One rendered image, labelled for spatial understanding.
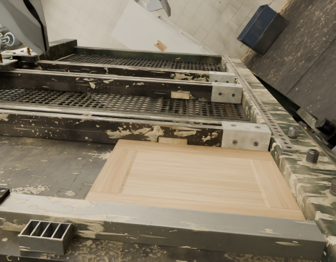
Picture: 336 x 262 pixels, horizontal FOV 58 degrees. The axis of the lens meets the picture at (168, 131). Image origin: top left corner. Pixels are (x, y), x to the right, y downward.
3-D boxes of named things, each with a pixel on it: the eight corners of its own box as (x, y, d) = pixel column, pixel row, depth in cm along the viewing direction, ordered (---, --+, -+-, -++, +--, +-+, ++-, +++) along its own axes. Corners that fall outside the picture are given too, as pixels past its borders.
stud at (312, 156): (318, 165, 67) (321, 153, 66) (307, 164, 68) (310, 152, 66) (314, 159, 70) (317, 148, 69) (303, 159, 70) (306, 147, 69)
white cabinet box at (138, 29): (249, 82, 438) (130, -2, 408) (225, 113, 460) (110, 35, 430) (244, 73, 494) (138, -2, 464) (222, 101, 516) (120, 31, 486)
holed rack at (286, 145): (296, 152, 73) (296, 149, 73) (284, 151, 73) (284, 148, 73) (227, 55, 225) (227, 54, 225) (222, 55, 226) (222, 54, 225)
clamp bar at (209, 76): (234, 90, 146) (241, 39, 137) (-1, 74, 153) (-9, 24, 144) (231, 85, 156) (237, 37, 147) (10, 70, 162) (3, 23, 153)
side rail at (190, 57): (220, 71, 223) (221, 56, 218) (74, 62, 228) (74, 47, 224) (219, 69, 230) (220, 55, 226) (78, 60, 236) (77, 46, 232)
